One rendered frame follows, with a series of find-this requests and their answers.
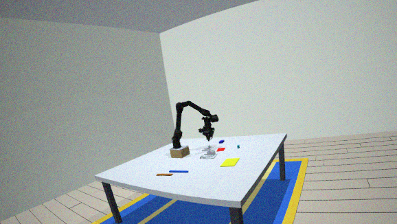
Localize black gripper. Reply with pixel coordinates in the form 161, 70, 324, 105
203, 123, 215, 141

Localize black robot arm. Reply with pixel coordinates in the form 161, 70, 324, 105
172, 101, 218, 149

